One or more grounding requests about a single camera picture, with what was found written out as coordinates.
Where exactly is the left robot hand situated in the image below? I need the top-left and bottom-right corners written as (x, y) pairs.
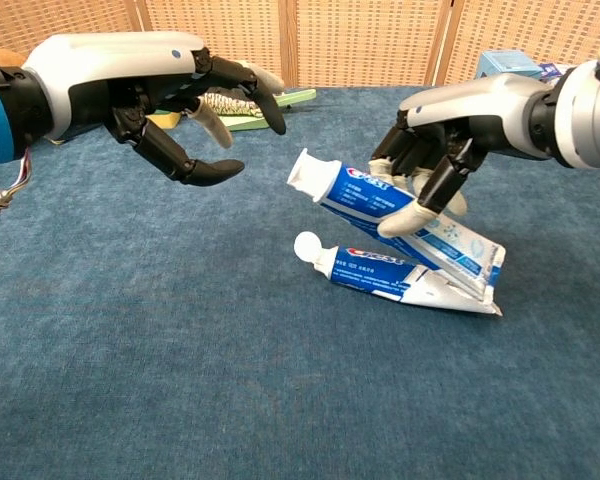
top-left (22, 31), bottom-right (287, 188)

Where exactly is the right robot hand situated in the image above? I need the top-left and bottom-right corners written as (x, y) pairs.
top-left (368, 72), bottom-right (564, 239)

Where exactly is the blue white toothpaste tube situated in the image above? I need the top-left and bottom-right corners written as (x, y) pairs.
top-left (293, 230), bottom-right (504, 318)
top-left (286, 148), bottom-right (507, 301)

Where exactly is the light blue cube box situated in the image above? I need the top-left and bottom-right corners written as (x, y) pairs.
top-left (476, 49), bottom-right (544, 81)

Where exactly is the blue white carton box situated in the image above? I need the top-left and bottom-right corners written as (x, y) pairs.
top-left (537, 62), bottom-right (570, 86)

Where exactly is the green yellow sponge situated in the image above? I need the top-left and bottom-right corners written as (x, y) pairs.
top-left (147, 112), bottom-right (184, 131)

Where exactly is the woven wicker folding screen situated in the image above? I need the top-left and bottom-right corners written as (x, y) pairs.
top-left (0, 0), bottom-right (600, 89)

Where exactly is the light green dustpan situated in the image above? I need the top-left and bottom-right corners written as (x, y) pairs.
top-left (224, 87), bottom-right (318, 133)

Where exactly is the teal table cloth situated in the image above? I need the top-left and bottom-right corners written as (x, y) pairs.
top-left (0, 84), bottom-right (600, 480)

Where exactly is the coiled beige rope bundle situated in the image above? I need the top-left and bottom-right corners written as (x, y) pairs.
top-left (199, 91), bottom-right (264, 119)

